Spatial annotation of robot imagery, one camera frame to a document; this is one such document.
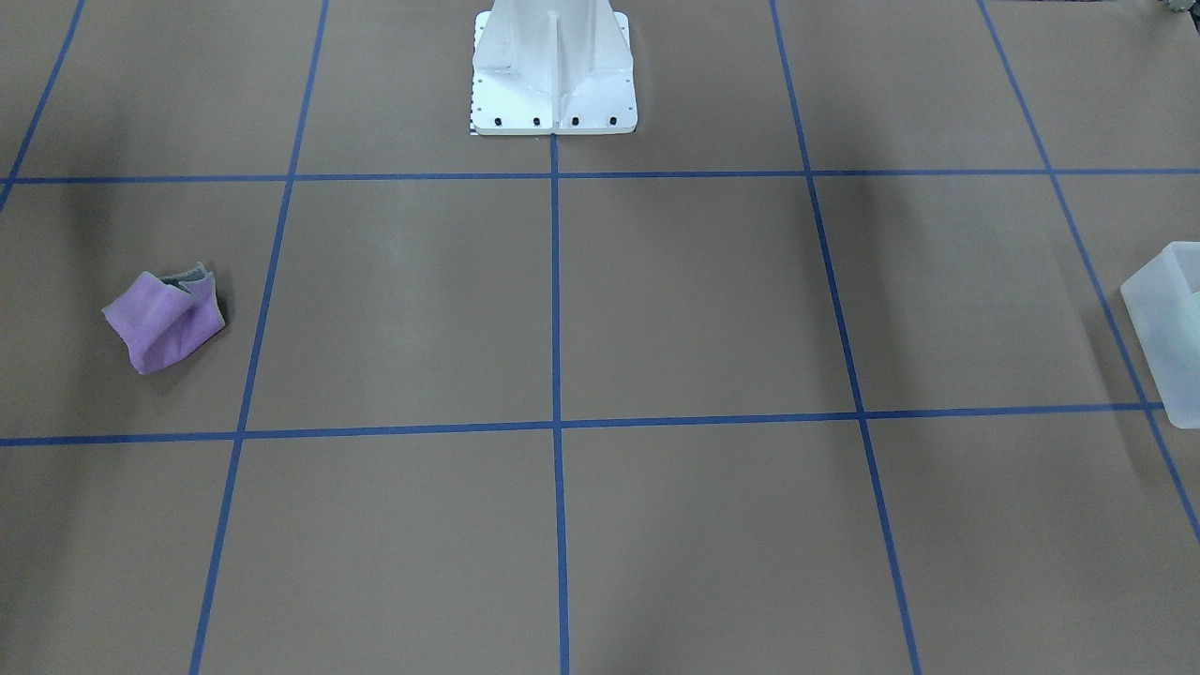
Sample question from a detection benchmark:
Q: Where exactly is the mint green bowl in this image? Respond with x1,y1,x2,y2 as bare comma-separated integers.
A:
1183,293,1200,353

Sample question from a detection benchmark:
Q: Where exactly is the purple cloth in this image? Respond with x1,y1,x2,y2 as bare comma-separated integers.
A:
101,262,226,375

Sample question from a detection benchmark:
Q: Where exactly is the clear plastic storage box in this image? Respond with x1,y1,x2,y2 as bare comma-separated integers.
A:
1121,241,1199,428

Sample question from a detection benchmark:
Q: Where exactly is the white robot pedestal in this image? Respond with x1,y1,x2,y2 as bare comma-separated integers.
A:
469,1,638,136

